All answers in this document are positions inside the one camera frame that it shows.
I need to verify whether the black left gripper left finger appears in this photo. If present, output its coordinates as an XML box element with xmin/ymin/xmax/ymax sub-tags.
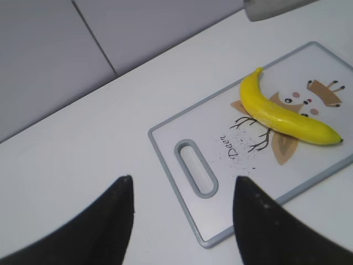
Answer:
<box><xmin>1</xmin><ymin>175</ymin><xmax>135</xmax><ymax>264</ymax></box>

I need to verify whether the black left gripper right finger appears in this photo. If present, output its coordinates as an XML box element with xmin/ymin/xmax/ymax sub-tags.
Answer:
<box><xmin>233</xmin><ymin>176</ymin><xmax>352</xmax><ymax>264</ymax></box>

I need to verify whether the white-handled kitchen knife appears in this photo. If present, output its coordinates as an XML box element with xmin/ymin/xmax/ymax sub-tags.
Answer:
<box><xmin>243</xmin><ymin>0</ymin><xmax>318</xmax><ymax>22</ymax></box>

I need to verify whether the yellow plastic banana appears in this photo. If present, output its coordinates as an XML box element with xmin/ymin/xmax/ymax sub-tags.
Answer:
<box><xmin>239</xmin><ymin>67</ymin><xmax>343</xmax><ymax>145</ymax></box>

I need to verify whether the white deer cutting board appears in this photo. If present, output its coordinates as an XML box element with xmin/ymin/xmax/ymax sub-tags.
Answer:
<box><xmin>148</xmin><ymin>41</ymin><xmax>352</xmax><ymax>248</ymax></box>

